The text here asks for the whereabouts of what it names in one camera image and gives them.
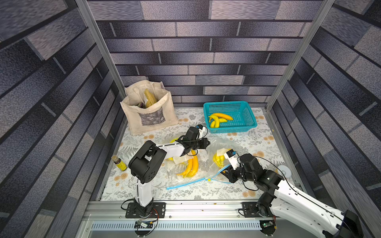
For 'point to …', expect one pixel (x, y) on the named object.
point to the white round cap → (285, 170)
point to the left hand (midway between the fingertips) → (211, 142)
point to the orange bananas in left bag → (192, 165)
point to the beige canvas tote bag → (160, 114)
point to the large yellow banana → (217, 121)
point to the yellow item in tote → (151, 97)
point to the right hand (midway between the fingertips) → (220, 169)
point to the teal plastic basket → (241, 111)
